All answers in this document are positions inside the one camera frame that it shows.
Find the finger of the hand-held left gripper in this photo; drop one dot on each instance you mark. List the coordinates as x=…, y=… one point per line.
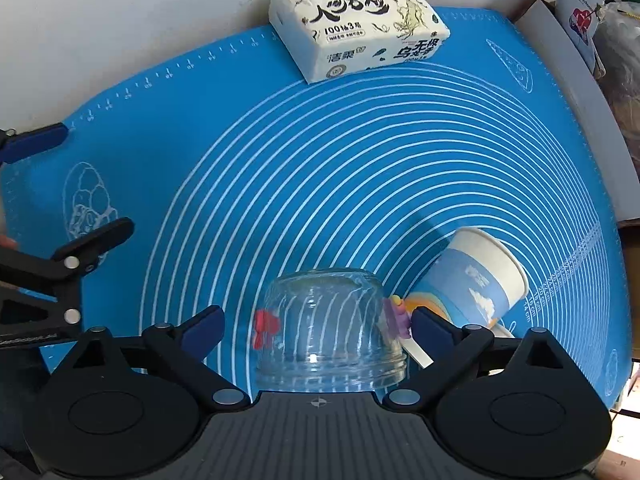
x=102, y=237
x=37, y=141

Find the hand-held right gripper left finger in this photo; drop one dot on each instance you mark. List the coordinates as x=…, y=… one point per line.
x=204, y=331

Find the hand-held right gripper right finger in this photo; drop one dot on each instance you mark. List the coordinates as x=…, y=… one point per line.
x=431, y=329

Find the clear glass bowl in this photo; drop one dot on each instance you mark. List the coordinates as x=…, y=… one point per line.
x=325, y=325

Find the blue and white paper cup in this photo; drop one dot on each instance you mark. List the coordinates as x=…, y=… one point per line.
x=475, y=275

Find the toy figure on white stick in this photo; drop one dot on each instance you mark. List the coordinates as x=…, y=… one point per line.
x=398, y=317

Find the blue silicone baking mat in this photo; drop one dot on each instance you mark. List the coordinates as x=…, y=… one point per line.
x=350, y=170

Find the white cardboard box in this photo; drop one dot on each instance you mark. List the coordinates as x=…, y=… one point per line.
x=565, y=60

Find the white tissue pack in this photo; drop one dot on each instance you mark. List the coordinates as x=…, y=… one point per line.
x=360, y=30

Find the clear plastic bag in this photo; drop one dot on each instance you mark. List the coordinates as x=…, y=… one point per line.
x=622, y=75

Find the white card with heart print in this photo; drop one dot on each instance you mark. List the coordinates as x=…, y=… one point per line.
x=580, y=15

